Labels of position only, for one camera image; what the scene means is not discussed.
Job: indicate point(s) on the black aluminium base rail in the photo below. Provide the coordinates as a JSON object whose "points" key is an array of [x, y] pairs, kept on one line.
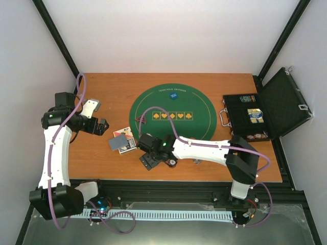
{"points": [[120, 193]]}

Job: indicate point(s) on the black poker case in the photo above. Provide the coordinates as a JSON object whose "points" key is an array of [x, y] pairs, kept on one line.
{"points": [[283, 105]]}

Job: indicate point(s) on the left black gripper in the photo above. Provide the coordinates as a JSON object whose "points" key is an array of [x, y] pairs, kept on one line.
{"points": [[100, 130]]}

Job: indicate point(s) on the red white chips in case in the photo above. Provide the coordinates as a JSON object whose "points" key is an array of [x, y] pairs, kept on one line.
{"points": [[257, 137]]}

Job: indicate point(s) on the blue gold card deck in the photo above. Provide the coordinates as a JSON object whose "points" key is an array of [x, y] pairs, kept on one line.
{"points": [[255, 116]]}

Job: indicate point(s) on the dark red poker chip stack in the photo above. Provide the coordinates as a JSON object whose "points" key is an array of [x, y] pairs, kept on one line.
{"points": [[171, 163]]}

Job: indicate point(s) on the black red triangular dealer button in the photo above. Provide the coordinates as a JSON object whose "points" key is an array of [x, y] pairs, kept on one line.
{"points": [[141, 119]]}

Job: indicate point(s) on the multicolour chip row in case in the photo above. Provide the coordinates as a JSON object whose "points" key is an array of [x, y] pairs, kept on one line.
{"points": [[247, 98]]}

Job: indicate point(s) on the blue small blind button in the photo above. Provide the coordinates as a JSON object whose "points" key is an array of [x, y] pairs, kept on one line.
{"points": [[173, 95]]}

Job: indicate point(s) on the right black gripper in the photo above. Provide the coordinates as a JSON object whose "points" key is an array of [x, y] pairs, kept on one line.
{"points": [[148, 163]]}

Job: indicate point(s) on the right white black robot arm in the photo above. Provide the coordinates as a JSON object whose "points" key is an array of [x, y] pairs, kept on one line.
{"points": [[236, 154]]}

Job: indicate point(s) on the grey playing card deck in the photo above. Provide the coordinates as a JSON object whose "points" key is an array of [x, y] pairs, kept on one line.
{"points": [[118, 142]]}

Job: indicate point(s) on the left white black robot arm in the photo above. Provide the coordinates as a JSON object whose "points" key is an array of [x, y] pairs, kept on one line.
{"points": [[60, 153]]}

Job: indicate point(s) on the round green poker mat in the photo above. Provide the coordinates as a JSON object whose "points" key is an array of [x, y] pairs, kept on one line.
{"points": [[192, 114]]}

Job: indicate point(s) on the light blue cable duct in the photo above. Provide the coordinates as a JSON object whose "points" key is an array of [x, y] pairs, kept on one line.
{"points": [[162, 215]]}

